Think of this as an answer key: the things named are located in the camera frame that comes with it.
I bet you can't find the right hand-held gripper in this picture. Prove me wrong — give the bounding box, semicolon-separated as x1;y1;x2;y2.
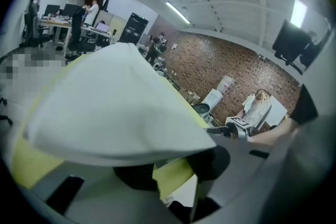
206;116;255;141

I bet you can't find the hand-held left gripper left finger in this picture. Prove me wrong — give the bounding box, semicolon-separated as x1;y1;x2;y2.
19;161;184;224

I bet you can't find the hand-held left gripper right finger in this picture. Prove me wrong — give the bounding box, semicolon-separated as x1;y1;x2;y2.
186;137;279;222

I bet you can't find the white book with yellow cover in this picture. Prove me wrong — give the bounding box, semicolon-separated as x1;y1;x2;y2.
10;41;218;200

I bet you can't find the person's right forearm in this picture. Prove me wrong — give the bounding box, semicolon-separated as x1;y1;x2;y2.
248;116;300;147

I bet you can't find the open laptop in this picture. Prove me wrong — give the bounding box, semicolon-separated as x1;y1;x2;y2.
94;22;111;34

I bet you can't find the grey round appliance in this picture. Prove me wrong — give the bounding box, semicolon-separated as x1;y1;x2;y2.
191;102;212;122

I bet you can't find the white water dispenser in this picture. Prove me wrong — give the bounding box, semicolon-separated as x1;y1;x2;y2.
202;75;235;116

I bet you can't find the pale plastic bag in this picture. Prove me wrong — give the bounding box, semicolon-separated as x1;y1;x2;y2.
237;89;272;130

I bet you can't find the cardboard box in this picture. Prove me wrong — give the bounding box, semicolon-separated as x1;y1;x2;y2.
181;89;202;104

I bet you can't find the white board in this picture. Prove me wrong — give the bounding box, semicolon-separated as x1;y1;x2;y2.
262;94;288;127

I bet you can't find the white machine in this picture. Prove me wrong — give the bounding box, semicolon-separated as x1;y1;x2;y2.
153;56;169;77

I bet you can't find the large black monitor on stand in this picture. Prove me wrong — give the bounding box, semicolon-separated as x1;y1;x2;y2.
271;19;313;74

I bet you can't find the long ceiling light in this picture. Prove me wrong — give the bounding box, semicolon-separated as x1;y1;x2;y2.
165;2;191;25

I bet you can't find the black server cabinet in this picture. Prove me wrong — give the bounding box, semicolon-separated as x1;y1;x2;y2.
119;12;150;44

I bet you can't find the bright ceiling light panel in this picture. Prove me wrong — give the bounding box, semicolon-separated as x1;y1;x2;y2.
290;0;308;28

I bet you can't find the beige cabinet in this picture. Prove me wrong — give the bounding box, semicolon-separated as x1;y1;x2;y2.
98;13;128;40

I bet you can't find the white office desk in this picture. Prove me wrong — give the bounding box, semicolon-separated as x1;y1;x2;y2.
81;26;117;47
39;18;73;51

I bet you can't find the black office chair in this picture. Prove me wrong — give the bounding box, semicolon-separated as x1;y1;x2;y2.
19;12;52;48
65;7;97;59

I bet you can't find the black desktop monitor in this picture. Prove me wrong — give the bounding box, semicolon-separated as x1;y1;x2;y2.
62;3;85;18
43;4;61;18

